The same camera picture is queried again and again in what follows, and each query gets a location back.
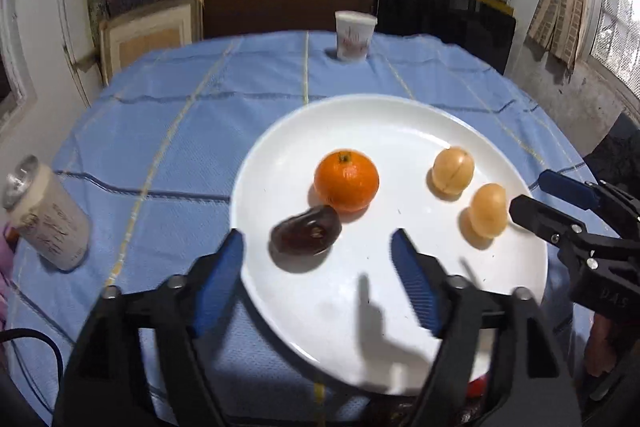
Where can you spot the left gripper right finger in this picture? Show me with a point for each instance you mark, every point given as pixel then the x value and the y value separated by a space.
pixel 421 276

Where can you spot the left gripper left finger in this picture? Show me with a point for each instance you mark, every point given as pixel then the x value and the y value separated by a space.
pixel 214 278

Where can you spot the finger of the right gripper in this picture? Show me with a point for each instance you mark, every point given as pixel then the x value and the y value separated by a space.
pixel 544 221
pixel 578 194

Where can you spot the pale peach round fruit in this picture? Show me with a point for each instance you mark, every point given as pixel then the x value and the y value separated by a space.
pixel 487 212

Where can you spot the dark brown wrinkled fruit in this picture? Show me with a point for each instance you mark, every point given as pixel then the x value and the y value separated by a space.
pixel 307 234

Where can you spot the pale yellow round fruit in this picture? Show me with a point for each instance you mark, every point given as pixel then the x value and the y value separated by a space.
pixel 453 170

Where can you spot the white round plate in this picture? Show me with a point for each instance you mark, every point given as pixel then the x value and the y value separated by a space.
pixel 345 311

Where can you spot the small orange mandarin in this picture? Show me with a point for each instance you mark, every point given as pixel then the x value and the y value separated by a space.
pixel 347 180

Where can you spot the blue checked tablecloth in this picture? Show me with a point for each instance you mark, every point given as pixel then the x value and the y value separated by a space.
pixel 153 161

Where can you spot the white beverage can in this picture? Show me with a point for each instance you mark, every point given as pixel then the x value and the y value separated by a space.
pixel 45 215

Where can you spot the black panel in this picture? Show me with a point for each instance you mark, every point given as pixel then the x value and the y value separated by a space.
pixel 478 27

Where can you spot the cardboard box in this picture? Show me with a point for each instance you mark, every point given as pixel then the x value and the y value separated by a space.
pixel 166 24

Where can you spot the white paper cup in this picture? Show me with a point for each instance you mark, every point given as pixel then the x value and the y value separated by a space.
pixel 354 32

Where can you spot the dark wooden board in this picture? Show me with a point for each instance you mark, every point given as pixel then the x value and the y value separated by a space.
pixel 224 18

